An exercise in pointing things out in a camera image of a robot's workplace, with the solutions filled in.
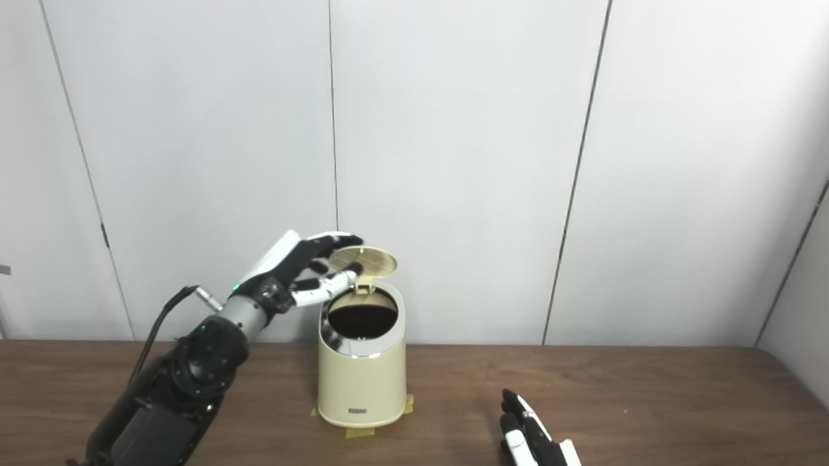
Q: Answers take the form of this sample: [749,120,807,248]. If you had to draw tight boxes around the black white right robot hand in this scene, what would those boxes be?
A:
[498,389,593,466]

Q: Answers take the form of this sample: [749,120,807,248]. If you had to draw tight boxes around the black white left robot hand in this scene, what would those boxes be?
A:
[229,227,365,318]

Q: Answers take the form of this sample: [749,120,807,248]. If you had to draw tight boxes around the cream round bin lid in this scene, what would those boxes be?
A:
[327,245,399,295]

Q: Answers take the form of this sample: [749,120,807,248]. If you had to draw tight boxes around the cream-colored round bin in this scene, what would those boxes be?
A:
[315,279,411,430]

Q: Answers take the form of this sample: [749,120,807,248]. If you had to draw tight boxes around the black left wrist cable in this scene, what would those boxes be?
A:
[130,284,224,385]

